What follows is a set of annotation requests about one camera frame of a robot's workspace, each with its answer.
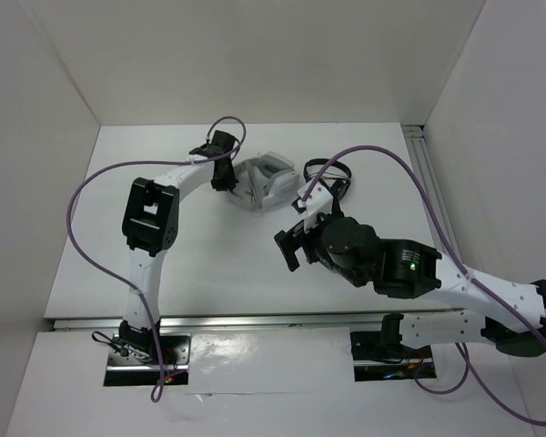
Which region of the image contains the white over-ear headphones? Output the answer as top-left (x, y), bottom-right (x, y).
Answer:
top-left (227, 151), bottom-right (300, 214)

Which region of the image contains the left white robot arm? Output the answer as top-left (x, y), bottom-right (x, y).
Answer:
top-left (119, 130), bottom-right (239, 363)

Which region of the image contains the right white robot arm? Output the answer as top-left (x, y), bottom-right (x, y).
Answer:
top-left (274, 216), bottom-right (546, 358)

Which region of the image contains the black on-ear headphones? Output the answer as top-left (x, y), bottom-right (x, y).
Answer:
top-left (303, 158), bottom-right (352, 200)

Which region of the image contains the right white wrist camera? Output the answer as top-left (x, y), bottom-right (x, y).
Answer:
top-left (292, 181), bottom-right (334, 233)

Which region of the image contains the aluminium mounting rail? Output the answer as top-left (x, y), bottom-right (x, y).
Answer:
top-left (49, 310), bottom-right (438, 386)

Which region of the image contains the aluminium side rail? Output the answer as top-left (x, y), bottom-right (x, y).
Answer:
top-left (401, 125), bottom-right (462, 260)

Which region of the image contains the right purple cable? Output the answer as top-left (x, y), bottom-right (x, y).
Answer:
top-left (299, 145), bottom-right (546, 429)

